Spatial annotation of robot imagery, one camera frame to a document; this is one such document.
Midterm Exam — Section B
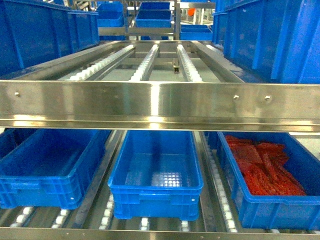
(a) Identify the large blue upper left bin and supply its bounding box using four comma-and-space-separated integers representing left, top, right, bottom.
0, 0, 100, 76

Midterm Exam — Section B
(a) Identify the stainless steel flow rack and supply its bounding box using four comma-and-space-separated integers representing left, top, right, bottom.
0, 39, 320, 240

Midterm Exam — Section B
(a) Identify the large blue bin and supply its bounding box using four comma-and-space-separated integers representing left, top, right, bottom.
0, 0, 100, 76
212, 0, 320, 84

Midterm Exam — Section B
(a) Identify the blue bin with red parts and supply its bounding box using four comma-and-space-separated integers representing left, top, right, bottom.
217, 131, 320, 231

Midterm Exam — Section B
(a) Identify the red mesh parts pile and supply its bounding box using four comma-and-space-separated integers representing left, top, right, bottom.
225, 135, 306, 196

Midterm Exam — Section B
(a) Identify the blue empty middle bin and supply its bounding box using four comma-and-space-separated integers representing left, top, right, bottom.
108, 130, 204, 221

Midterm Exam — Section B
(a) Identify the large blue upper right bin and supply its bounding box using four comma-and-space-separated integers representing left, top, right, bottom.
212, 0, 320, 84

